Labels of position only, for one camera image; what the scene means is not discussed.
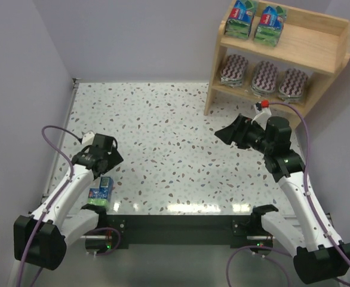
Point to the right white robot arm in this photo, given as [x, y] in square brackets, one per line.
[318, 251]

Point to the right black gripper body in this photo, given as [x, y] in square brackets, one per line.
[238, 131]

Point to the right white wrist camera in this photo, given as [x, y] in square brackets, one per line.
[263, 112]

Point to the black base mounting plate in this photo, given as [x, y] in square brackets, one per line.
[230, 230]

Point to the aluminium frame rail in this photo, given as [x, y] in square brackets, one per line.
[53, 111]

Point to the purple zigzag sponge pack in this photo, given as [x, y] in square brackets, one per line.
[293, 85]
[232, 74]
[264, 79]

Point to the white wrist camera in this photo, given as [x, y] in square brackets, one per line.
[263, 112]
[87, 138]

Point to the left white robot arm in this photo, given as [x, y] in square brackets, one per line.
[42, 238]

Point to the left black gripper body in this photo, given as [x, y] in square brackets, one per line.
[112, 158]

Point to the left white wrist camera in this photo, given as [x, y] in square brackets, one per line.
[87, 138]

